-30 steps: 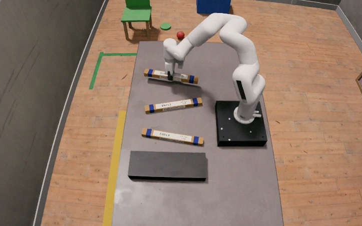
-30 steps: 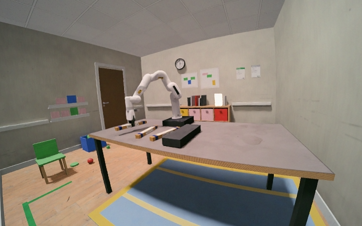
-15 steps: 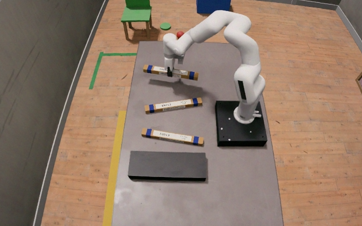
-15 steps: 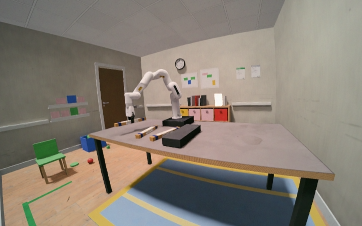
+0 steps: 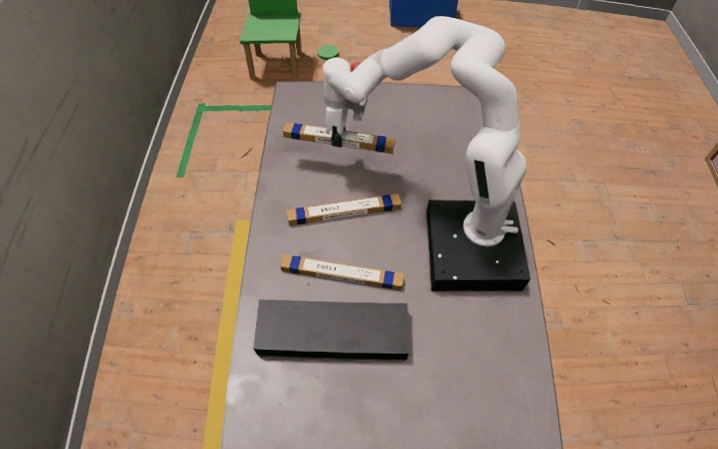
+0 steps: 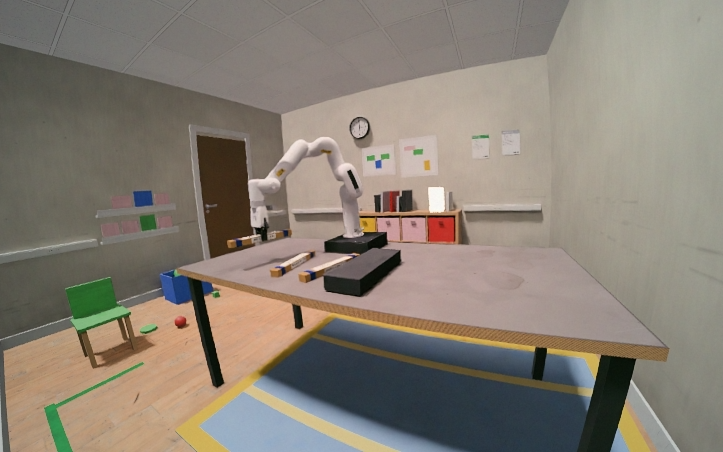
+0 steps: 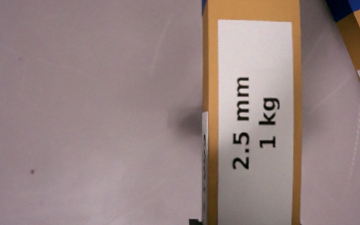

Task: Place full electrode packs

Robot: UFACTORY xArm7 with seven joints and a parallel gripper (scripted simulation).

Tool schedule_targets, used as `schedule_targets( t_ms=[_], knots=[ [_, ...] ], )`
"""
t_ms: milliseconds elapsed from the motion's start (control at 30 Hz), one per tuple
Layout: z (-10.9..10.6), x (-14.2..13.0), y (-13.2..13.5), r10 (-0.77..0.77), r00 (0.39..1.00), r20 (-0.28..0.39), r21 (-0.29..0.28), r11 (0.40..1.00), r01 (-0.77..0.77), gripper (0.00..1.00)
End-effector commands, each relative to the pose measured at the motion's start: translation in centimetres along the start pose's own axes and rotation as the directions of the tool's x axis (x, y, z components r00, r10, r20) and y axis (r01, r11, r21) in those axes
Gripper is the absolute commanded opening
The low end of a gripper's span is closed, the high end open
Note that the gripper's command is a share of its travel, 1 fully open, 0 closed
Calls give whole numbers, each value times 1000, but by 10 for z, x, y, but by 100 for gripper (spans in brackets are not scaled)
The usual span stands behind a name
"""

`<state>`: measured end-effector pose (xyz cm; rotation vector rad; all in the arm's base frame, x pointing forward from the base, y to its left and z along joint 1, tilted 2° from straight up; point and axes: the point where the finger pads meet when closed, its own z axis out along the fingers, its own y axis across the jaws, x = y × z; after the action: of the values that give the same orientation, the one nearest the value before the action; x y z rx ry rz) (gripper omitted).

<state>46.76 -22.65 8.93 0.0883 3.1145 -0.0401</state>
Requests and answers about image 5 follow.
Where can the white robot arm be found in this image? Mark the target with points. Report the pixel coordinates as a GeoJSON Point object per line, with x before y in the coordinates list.
{"type": "Point", "coordinates": [493, 171]}

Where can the tan box with blue bands and white labels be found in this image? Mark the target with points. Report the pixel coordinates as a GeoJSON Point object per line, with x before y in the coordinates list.
{"type": "Point", "coordinates": [345, 209]}

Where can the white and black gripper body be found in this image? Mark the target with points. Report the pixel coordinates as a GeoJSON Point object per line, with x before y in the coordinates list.
{"type": "Point", "coordinates": [336, 117]}

